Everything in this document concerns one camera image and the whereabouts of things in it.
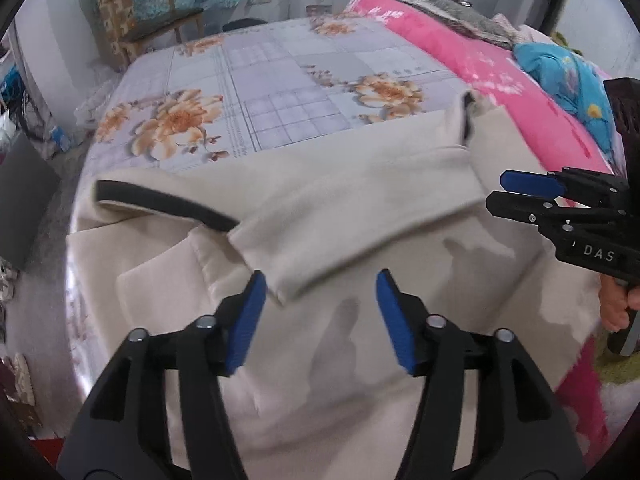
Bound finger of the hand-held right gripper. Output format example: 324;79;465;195
486;190;623;235
500;166;631;201

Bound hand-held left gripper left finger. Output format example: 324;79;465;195
56;269;268;480

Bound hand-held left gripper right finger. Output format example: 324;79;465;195
375;268;586;480

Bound cream zip jacket black trim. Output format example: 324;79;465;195
65;91;603;480

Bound pile of clothes and bags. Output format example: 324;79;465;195
0;35;31;131

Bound person's right hand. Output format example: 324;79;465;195
599;276;632;332

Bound blue floral quilt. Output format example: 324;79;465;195
512;42;618;161

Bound person's fluffy green-white robe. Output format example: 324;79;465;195
580;335;631;461

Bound pink floral blanket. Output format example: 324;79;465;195
342;0;621;468

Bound grey fuzzy blanket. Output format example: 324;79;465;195
395;0;521;51

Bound grey cabinet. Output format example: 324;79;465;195
0;132;61;271

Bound white plastic bag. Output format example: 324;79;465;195
75;77;121;126

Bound white water dispenser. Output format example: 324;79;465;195
290;0;346;18

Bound wooden chair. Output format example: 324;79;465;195
92;0;206;68

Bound brown patterned cushion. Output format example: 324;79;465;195
95;0;131;46

